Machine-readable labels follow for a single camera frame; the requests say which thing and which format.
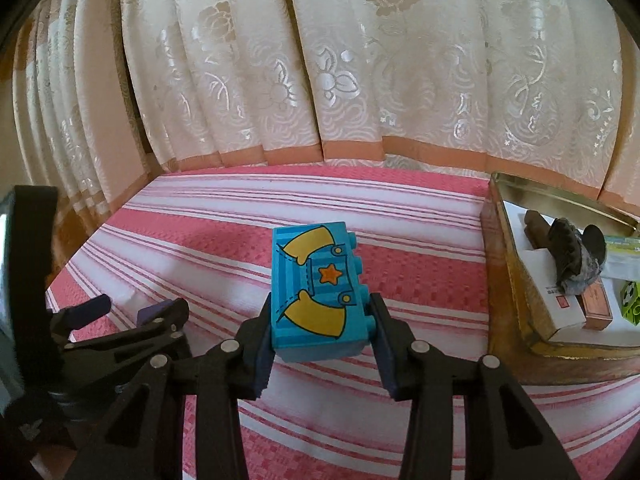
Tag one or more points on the cream floral curtain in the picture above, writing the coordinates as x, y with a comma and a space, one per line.
96, 95

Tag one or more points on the clear green card box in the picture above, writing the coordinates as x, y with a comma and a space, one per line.
622, 260

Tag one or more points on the white and brown carton box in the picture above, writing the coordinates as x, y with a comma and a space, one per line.
553, 313

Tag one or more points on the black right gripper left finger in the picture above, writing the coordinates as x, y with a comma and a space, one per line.
141, 435

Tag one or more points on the small copper brown box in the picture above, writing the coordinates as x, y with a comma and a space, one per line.
597, 310

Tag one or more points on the red white striped tablecloth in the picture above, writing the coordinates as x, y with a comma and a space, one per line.
205, 236

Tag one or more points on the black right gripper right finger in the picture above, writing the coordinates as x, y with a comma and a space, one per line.
505, 436

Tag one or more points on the gold metal tin tray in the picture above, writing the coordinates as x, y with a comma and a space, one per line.
584, 355

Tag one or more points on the green toy building block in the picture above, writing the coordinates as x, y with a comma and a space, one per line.
630, 302

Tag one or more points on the blue toy building block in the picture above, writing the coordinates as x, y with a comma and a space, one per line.
318, 303

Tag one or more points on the brown wooden comb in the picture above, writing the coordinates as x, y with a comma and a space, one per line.
536, 229

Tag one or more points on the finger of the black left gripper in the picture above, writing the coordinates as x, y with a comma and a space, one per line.
160, 314
64, 322

